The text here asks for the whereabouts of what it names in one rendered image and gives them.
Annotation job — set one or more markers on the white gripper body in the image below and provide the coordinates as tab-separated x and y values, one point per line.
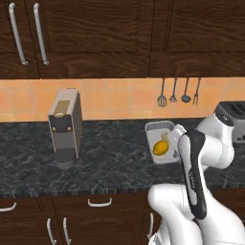
175	134

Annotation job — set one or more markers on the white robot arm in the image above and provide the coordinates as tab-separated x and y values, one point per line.
217	150

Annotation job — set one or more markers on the pale garlic bulb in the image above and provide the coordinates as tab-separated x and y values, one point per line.
165	136

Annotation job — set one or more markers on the grey vegetable container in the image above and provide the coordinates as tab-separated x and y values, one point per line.
157	128

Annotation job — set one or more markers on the yellow lemon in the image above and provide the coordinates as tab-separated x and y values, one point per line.
160	148

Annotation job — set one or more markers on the hanging meat fork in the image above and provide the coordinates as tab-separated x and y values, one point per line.
196	97

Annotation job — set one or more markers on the hanging small spatula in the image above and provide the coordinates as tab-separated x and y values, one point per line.
173	98

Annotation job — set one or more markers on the hanging slotted spatula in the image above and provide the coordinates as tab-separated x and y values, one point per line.
162	100

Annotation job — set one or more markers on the hanging ladle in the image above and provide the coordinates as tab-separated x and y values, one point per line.
186	97

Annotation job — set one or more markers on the silver toaster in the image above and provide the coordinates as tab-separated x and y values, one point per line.
237	111

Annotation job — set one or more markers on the dark wood drawer front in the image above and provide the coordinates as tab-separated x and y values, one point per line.
127	202
28	205

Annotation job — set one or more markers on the dark wood base cupboard door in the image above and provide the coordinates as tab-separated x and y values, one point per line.
145	229
22	231
105	229

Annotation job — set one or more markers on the grey coffee machine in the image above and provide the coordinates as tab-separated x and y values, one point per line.
65	127

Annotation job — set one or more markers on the dark wood wall cupboard door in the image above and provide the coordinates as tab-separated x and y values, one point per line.
6	68
95	32
204	32

